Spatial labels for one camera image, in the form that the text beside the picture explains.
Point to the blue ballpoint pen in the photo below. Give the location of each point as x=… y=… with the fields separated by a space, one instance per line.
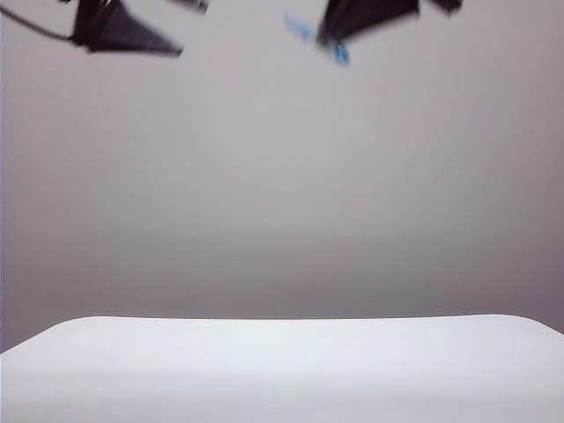
x=341 y=53

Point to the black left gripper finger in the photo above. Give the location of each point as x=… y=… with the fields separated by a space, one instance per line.
x=132 y=49
x=110 y=26

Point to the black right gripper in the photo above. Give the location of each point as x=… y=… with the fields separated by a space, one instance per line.
x=447 y=4

